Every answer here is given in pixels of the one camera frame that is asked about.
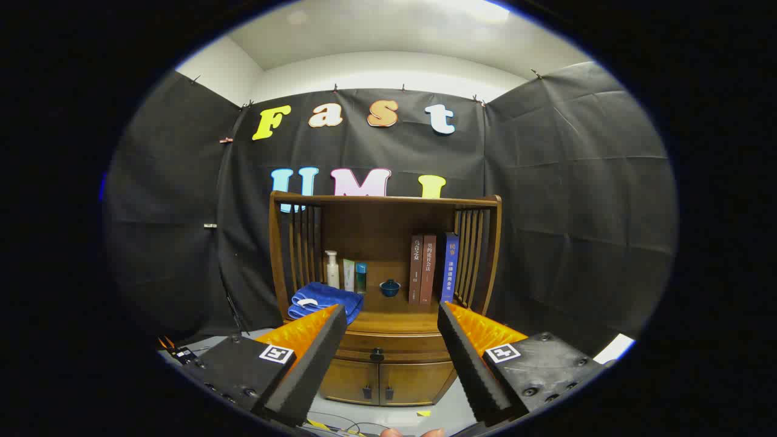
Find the teal bottle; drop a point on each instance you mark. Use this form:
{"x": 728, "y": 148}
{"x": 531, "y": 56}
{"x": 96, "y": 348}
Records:
{"x": 361, "y": 279}

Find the white and green tube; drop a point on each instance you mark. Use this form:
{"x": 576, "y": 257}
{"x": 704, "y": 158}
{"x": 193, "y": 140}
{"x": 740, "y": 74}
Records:
{"x": 348, "y": 276}

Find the wooden cabinet door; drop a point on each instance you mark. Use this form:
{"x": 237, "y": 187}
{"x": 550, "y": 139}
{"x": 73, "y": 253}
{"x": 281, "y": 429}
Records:
{"x": 346, "y": 381}
{"x": 416, "y": 381}

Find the wooden drawer with black knob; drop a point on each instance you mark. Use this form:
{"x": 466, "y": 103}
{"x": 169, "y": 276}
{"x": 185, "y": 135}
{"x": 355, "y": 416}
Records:
{"x": 413, "y": 346}

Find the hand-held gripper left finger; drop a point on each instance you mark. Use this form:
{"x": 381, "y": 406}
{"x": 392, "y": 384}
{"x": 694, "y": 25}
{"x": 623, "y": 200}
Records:
{"x": 309, "y": 370}

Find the blue book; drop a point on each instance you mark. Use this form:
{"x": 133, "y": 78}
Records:
{"x": 450, "y": 267}

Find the wooden countertop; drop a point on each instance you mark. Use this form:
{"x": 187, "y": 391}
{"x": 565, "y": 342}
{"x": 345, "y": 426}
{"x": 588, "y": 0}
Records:
{"x": 394, "y": 311}

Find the white pump bottle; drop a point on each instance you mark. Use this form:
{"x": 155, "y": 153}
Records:
{"x": 332, "y": 273}

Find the black backdrop cloth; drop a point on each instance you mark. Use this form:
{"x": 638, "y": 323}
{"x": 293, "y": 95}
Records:
{"x": 546, "y": 182}

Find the brown wooden cabinet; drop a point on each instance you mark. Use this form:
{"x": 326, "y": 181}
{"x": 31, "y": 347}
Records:
{"x": 376, "y": 230}

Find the blue lidded teacup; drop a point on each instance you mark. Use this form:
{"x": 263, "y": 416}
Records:
{"x": 390, "y": 289}

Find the dark brown book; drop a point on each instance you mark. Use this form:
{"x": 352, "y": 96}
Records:
{"x": 415, "y": 270}

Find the reddish brown book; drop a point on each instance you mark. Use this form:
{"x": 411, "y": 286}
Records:
{"x": 428, "y": 270}

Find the small black device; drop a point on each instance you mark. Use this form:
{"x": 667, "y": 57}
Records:
{"x": 182, "y": 353}

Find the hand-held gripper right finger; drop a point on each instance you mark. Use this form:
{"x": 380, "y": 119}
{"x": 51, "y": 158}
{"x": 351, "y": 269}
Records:
{"x": 470, "y": 364}

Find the folded blue towel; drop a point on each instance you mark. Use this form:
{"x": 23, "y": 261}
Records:
{"x": 328, "y": 297}

